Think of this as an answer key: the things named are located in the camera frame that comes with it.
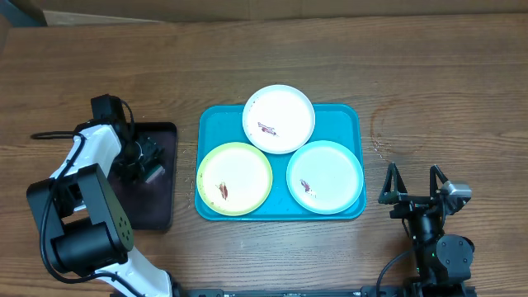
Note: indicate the teal plastic serving tray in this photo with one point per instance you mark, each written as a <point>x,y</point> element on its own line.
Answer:
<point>334,122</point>

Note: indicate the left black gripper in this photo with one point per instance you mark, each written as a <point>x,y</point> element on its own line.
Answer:
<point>151,148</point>

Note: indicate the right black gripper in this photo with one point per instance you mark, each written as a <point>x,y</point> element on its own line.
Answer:
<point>410,204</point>

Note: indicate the yellow-green rimmed plate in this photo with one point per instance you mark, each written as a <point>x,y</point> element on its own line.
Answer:
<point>234,179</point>

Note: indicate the light blue rimmed plate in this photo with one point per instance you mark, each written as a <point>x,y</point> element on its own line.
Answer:
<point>325,177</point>

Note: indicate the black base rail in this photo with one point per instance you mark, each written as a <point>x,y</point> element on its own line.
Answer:
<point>365,291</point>

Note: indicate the white plate with sauce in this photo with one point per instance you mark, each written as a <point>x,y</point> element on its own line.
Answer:
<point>278,119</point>

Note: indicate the brown cardboard backdrop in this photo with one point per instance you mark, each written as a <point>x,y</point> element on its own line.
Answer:
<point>32,13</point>

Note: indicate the green and pink sponge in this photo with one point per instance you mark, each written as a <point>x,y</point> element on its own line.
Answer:
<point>153,173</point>

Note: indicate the black rectangular water tray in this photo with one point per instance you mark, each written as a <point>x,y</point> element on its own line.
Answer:
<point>149,205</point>

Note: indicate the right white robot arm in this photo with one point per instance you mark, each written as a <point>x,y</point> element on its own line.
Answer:
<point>442,260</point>

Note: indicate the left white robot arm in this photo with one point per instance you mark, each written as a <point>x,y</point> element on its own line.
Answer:
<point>84,232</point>

